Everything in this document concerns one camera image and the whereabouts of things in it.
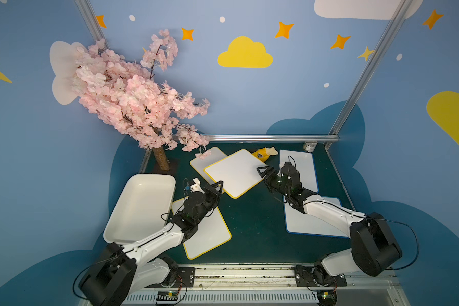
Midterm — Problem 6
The blue-edged whiteboard front right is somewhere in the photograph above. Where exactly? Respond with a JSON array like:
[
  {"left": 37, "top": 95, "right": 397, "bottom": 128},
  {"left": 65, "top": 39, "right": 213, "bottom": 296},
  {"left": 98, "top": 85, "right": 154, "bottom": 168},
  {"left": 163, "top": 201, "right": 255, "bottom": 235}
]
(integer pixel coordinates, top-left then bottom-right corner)
[{"left": 284, "top": 203, "right": 348, "bottom": 238}]

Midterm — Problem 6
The yellow-edged whiteboard back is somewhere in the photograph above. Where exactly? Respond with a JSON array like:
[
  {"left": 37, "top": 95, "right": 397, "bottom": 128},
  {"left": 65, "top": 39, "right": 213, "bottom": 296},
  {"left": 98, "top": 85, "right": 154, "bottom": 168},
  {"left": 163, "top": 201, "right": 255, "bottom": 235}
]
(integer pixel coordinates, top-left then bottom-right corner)
[{"left": 189, "top": 147, "right": 227, "bottom": 184}]

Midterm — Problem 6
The left aluminium frame post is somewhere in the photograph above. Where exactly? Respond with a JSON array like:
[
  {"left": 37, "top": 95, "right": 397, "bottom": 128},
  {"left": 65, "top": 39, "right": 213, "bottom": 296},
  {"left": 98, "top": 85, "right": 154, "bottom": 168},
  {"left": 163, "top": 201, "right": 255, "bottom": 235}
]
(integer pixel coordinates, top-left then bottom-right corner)
[{"left": 74, "top": 0, "right": 105, "bottom": 42}]

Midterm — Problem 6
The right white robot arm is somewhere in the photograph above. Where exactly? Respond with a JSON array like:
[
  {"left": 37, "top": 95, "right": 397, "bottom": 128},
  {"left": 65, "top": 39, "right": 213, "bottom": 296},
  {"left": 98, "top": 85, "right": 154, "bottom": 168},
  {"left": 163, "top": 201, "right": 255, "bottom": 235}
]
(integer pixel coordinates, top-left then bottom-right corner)
[{"left": 256, "top": 161, "right": 403, "bottom": 286}]

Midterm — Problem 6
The green circuit board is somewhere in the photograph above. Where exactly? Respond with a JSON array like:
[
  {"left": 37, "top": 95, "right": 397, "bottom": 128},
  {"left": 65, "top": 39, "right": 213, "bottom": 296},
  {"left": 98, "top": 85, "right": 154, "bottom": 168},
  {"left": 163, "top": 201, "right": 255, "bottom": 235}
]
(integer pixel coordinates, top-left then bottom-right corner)
[
  {"left": 317, "top": 291, "right": 337, "bottom": 306},
  {"left": 154, "top": 291, "right": 179, "bottom": 305}
]

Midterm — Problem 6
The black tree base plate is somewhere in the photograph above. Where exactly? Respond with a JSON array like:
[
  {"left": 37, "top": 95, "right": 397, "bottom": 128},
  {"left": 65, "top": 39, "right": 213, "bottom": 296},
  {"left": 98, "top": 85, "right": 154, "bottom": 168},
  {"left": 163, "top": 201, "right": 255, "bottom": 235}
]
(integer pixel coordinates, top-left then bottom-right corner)
[{"left": 152, "top": 159, "right": 179, "bottom": 177}]

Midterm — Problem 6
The horizontal aluminium back bar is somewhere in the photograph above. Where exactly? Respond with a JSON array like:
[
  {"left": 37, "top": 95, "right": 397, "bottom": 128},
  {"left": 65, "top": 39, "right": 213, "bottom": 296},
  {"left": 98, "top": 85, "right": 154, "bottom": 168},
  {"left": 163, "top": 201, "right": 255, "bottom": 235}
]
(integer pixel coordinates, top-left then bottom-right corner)
[{"left": 205, "top": 135, "right": 339, "bottom": 143}]

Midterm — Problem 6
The yellow black work glove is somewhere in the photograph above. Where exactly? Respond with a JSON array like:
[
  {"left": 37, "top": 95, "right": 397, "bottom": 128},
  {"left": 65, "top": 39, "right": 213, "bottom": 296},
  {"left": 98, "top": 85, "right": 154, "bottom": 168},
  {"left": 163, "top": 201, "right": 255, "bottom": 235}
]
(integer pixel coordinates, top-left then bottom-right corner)
[{"left": 252, "top": 147, "right": 278, "bottom": 162}]

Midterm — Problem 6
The aluminium front rail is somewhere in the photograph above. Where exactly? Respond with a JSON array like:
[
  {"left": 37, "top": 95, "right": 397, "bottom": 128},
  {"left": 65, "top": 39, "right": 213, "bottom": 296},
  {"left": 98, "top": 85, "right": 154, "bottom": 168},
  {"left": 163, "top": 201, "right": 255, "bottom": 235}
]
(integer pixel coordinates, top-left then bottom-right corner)
[{"left": 121, "top": 263, "right": 410, "bottom": 305}]

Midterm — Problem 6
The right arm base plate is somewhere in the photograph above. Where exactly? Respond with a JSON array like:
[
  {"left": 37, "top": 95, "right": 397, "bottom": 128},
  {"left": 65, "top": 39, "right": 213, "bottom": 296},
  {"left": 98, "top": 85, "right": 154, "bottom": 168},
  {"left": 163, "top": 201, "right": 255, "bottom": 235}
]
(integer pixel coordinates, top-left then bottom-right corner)
[{"left": 293, "top": 265, "right": 348, "bottom": 288}]

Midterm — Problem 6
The left green circuit board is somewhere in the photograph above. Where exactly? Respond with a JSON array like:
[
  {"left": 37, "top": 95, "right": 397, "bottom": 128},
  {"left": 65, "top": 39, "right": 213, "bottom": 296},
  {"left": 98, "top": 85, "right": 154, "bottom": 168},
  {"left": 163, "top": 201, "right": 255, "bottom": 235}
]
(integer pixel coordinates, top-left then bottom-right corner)
[{"left": 154, "top": 291, "right": 179, "bottom": 305}]

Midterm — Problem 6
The right aluminium frame post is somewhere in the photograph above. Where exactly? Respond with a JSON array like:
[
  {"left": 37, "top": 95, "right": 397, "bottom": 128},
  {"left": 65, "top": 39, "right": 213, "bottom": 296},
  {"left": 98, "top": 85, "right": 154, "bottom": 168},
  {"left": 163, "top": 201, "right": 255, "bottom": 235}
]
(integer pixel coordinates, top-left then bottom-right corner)
[{"left": 324, "top": 0, "right": 414, "bottom": 151}]

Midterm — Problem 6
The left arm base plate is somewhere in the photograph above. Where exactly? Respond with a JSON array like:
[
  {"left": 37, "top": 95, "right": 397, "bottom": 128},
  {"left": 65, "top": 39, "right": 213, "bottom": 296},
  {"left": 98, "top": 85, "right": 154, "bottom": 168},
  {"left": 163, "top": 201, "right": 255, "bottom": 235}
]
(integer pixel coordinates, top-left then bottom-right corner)
[{"left": 149, "top": 267, "right": 195, "bottom": 288}]

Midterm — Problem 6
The blue-edged whiteboard back right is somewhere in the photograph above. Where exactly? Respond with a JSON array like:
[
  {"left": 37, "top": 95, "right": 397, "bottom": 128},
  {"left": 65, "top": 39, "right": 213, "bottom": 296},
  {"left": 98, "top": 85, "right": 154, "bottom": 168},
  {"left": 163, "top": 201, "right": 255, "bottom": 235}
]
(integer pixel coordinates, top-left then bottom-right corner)
[{"left": 279, "top": 150, "right": 319, "bottom": 193}]

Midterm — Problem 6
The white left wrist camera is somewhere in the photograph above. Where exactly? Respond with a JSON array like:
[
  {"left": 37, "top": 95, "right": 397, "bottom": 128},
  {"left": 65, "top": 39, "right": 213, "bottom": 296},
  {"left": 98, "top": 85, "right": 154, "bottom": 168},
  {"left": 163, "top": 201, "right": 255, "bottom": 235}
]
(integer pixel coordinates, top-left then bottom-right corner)
[{"left": 190, "top": 178, "right": 205, "bottom": 193}]

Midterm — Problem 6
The aluminium frame post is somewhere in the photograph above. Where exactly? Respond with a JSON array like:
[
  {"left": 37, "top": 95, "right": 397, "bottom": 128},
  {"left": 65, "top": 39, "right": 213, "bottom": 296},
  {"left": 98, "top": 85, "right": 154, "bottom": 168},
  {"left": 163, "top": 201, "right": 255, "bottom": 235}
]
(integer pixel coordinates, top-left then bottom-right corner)
[
  {"left": 324, "top": 0, "right": 414, "bottom": 151},
  {"left": 74, "top": 0, "right": 105, "bottom": 42}
]

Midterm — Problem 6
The right green circuit board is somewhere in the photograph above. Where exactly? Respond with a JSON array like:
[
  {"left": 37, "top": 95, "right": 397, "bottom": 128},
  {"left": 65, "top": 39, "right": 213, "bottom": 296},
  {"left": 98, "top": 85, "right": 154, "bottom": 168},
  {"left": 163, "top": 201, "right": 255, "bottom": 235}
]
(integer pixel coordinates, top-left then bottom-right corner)
[{"left": 317, "top": 291, "right": 337, "bottom": 306}]

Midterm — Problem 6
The white plastic storage box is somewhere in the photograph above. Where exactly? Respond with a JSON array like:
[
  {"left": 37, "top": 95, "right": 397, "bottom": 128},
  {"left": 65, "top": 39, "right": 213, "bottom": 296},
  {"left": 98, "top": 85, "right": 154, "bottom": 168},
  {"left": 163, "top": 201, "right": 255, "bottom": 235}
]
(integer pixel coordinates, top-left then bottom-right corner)
[{"left": 103, "top": 174, "right": 176, "bottom": 245}]

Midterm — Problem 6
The blue-edged whiteboard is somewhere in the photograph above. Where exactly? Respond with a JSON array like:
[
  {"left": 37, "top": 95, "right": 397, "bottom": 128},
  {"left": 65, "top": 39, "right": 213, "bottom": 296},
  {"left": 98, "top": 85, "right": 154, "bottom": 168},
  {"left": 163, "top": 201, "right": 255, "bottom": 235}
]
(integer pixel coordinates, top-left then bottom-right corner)
[
  {"left": 279, "top": 150, "right": 319, "bottom": 193},
  {"left": 284, "top": 203, "right": 348, "bottom": 238}
]

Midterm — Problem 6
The yellow-edged whiteboard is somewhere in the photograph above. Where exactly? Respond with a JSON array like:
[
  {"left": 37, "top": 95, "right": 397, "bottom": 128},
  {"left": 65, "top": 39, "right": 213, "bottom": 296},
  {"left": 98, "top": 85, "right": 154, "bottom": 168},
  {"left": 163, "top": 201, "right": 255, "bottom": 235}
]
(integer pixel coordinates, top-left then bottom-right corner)
[
  {"left": 204, "top": 149, "right": 266, "bottom": 200},
  {"left": 189, "top": 147, "right": 227, "bottom": 184},
  {"left": 183, "top": 207, "right": 232, "bottom": 260}
]

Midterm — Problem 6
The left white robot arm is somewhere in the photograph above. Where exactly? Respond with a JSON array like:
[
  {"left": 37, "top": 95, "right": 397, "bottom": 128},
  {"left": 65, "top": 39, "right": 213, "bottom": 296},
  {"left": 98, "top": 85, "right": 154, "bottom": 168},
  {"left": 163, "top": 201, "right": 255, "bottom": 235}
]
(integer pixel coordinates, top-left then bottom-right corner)
[{"left": 72, "top": 181, "right": 224, "bottom": 305}]

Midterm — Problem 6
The pink cherry blossom tree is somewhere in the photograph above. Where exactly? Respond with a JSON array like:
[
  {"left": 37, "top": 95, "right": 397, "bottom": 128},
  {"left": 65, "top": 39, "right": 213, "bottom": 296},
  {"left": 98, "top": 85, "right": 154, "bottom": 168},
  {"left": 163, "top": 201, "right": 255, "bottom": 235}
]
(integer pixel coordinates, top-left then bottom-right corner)
[{"left": 72, "top": 29, "right": 210, "bottom": 171}]

